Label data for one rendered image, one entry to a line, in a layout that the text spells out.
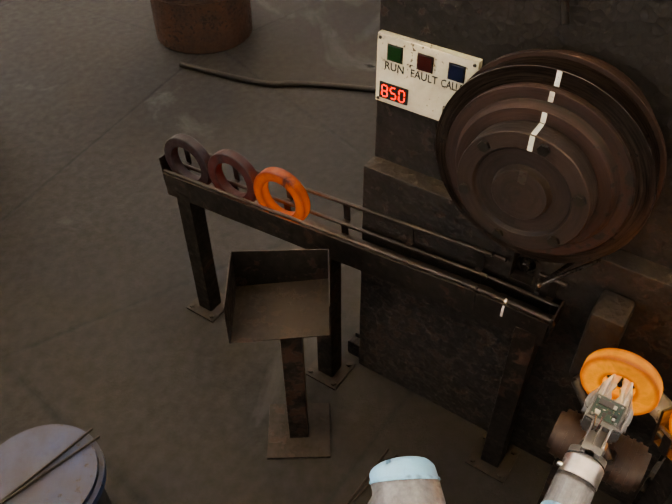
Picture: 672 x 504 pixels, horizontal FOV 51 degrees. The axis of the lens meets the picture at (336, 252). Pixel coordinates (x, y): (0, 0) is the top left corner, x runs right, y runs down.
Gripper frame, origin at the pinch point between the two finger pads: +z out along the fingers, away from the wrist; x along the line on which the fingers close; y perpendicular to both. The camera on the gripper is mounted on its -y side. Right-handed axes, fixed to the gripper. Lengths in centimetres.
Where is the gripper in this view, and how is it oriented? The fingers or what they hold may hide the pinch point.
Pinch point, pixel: (623, 376)
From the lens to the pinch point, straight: 155.1
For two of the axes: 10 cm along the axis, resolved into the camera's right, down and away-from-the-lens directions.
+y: -1.4, -5.2, -8.5
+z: 5.3, -7.6, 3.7
